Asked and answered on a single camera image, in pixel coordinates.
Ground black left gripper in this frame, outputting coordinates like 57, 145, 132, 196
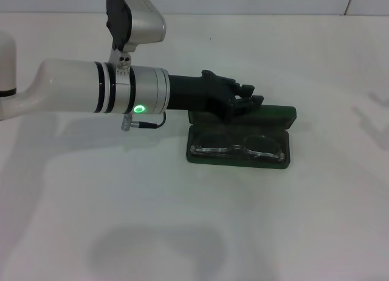
167, 69, 265, 124

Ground green glasses case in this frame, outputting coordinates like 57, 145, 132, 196
185, 103, 297, 170

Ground clear transparent glasses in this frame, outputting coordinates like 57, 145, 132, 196
189, 131, 287, 162

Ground left wrist connector cable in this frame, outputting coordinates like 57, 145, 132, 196
120, 111, 167, 131

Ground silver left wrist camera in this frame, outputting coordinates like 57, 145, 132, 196
105, 0, 167, 78

